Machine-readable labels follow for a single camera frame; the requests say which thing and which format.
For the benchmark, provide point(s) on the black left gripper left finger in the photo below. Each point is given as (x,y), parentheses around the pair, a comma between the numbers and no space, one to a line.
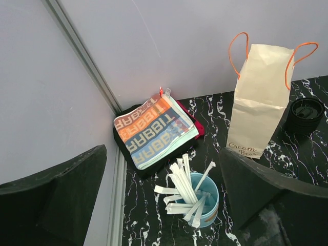
(53,206)

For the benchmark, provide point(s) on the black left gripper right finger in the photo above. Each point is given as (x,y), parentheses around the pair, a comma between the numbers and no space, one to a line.
(273,208)

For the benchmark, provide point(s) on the beige paper takeout bag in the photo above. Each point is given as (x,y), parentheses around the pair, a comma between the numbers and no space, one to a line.
(261,97)

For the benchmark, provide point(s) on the light blue straw holder cup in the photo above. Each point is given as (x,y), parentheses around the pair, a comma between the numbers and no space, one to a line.
(211,203)

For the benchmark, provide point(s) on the stack of black cup lids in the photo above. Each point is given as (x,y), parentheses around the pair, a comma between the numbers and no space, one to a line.
(304,116)

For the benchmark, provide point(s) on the red folded cloth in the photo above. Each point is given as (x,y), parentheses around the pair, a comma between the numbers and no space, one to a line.
(198,125)

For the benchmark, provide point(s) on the colourful rabbit print cloth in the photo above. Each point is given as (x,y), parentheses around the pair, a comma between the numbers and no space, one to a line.
(154,130)

